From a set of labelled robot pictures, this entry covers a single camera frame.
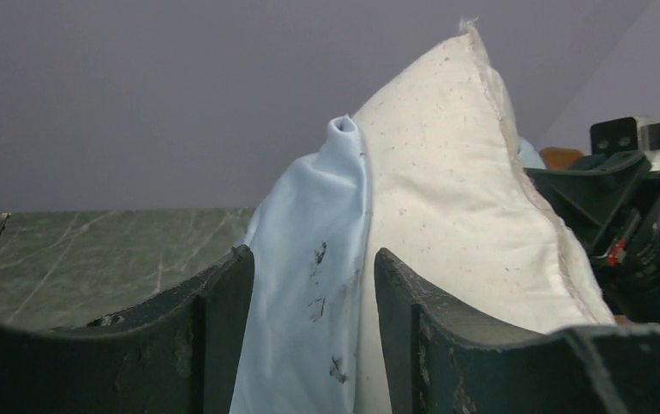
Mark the white pillow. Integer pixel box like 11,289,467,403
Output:
353,20,615,413

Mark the light blue pillowcase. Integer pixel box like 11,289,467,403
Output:
228,116,547,414

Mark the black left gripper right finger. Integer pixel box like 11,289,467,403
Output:
374,249,660,413

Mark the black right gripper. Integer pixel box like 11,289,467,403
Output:
525,151,660,323

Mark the orange tiered shelf rack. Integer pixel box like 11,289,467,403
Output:
538,147,584,171

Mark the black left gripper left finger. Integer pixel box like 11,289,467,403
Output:
0,245,255,413

